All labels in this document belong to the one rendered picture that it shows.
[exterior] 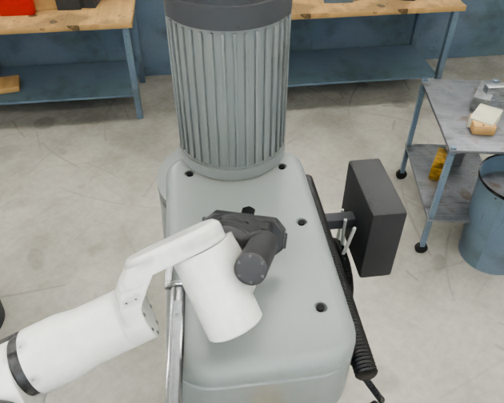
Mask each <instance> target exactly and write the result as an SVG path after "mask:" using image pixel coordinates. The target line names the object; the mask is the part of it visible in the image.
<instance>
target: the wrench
mask: <svg viewBox="0 0 504 403"><path fill-rule="evenodd" d="M172 278H173V266H171V267H169V268H166V272H165V289H171V296H170V325H169V340H168V354H167V370H166V398H165V403H182V386H183V357H184V329H185V300H186V291H185V290H184V288H183V285H182V283H181V281H172Z"/></svg>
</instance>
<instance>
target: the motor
mask: <svg viewBox="0 0 504 403"><path fill-rule="evenodd" d="M292 1H293V0H163V5H164V11H165V18H166V31H167V38H168V45H169V52H170V66H171V73H172V80H173V87H174V100H175V108H176V115H177V122H178V136H179V145H180V152H181V156H182V160H183V161H184V162H185V163H186V165H187V166H189V167H190V168H191V169H192V170H193V171H195V172H196V173H198V174H201V175H203V176H206V177H208V178H213V179H218V180H224V181H238V180H245V179H249V178H255V177H257V176H259V175H262V174H264V173H266V172H268V171H270V170H272V169H273V168H274V167H275V166H276V165H277V164H278V163H279V162H280V161H281V160H282V157H283V155H284V151H285V133H286V103H287V87H288V72H289V56H290V26H291V9H292Z"/></svg>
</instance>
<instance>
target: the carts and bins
mask: <svg viewBox="0 0 504 403"><path fill-rule="evenodd" d="M424 93H426V96H427V98H428V101H429V103H430V106H431V109H432V110H433V113H434V116H435V118H436V121H437V123H438V126H439V129H440V130H441V133H442V136H443V138H444V141H445V143H446V144H445V145H438V144H412V141H413V137H414V132H415V129H416V125H417V122H418V116H419V113H420V109H421V106H422V100H423V97H424ZM405 147H406V148H405V151H404V154H403V158H402V164H401V167H400V170H398V171H397V172H396V177H397V178H398V179H403V178H405V177H406V176H407V172H406V171H405V169H406V163H407V160H408V157H409V160H410V165H411V168H412V170H413V174H414V178H415V181H416V184H417V187H418V192H419V195H420V198H421V200H422V205H423V208H424V211H425V214H426V224H425V226H424V229H423V231H422V236H421V239H420V242H418V243H417V244H415V246H414V248H415V251H416V252H417V253H424V252H426V251H427V250H428V247H427V244H426V241H427V238H428V236H429V232H430V228H431V226H432V223H433V221H436V222H460V223H465V224H464V226H463V230H462V235H461V237H460V241H459V244H458V250H459V253H460V254H461V256H462V258H463V259H464V260H465V261H466V262H467V263H468V264H469V265H471V266H472V267H474V268H475V269H477V270H479V271H481V272H483V273H488V274H493V275H504V82H499V80H498V79H494V80H461V79H427V78H422V79H421V85H420V89H419V92H418V98H417V101H416V105H415V109H414V115H413V118H412V122H411V125H410V131H409V134H408V138H407V141H406V144H405ZM479 154H494V155H492V156H489V157H488V158H486V159H485V160H482V159H481V157H480V155H479ZM4 319H5V310H4V308H3V305H2V302H1V300H0V329H1V327H2V324H3V322H4Z"/></svg>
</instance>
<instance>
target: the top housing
mask: <svg viewBox="0 0 504 403"><path fill-rule="evenodd" d="M247 206H250V207H252V208H254V209H255V215H261V216H267V217H276V218H277V219H278V220H279V221H280V222H281V223H282V224H283V225H284V227H285V228H286V233H288V234H287V241H286V248H285V249H282V251H280V252H279V253H277V254H276V255H275V256H274V259H273V261H272V263H271V266H270V269H269V271H268V274H267V275H266V278H265V279H264V281H263V282H261V283H260V284H258V285H256V287H255V289H254V292H253V294H254V297H255V299H256V301H257V303H258V306H259V308H260V310H261V311H262V317H261V320H260V321H259V323H258V324H257V325H256V326H254V327H253V328H252V329H250V330H249V331H247V332H246V333H244V334H242V335H240V336H239V337H236V338H234V339H231V340H229V341H224V342H219V343H216V342H212V341H209V339H208V337H207V335H206V333H205V331H204V329H203V328H202V324H201V322H200V321H199V319H198V316H197V314H196V313H195V311H194V308H193V306H192V304H191V302H190V299H189V298H188V296H187V294H186V300H185V329H184V357H183V386H182V403H337V402H338V400H339V399H340V397H341V395H342V394H343V392H344V388H345V385H346V379H347V376H348V372H349V369H350V363H351V359H352V356H353V352H354V346H355V342H356V332H355V328H354V322H353V319H352V317H351V314H350V310H349V307H348V305H347V302H346V297H345V294H344V292H343V289H342V285H341V282H340V280H339V277H338V273H337V270H336V267H335V264H334V260H333V258H332V255H331V252H330V248H329V246H328V243H327V240H326V235H325V233H324V230H323V228H322V223H321V221H320V218H319V216H318V211H317V209H316V206H315V203H314V199H313V196H312V193H311V191H310V187H309V184H308V181H307V179H306V174H305V171H304V169H303V166H302V163H301V162H300V160H299V159H298V158H297V157H296V156H295V155H293V154H291V153H289V152H286V151H284V155H283V157H282V160H281V161H280V162H279V163H278V164H277V165H276V166H275V167H274V168H273V169H272V170H270V171H268V172H266V173H264V174H262V175H259V176H257V177H255V178H249V179H245V180H238V181H224V180H218V179H213V178H208V177H206V176H203V175H201V174H198V173H196V172H195V171H193V170H192V169H191V168H190V167H189V166H187V165H186V163H185V162H184V161H183V160H182V159H180V160H178V161H176V162H175V163H174V164H172V165H171V166H170V168H169V169H168V171H167V174H166V237H169V236H171V235H173V234H176V233H178V232H180V231H182V230H184V229H187V228H189V227H191V226H192V225H196V224H198V223H199V222H202V218H203V217H208V216H209V215H210V214H211V213H213V212H214V211H215V210H216V209H219V210H225V211H231V212H237V213H241V212H242V208H243V207H247Z"/></svg>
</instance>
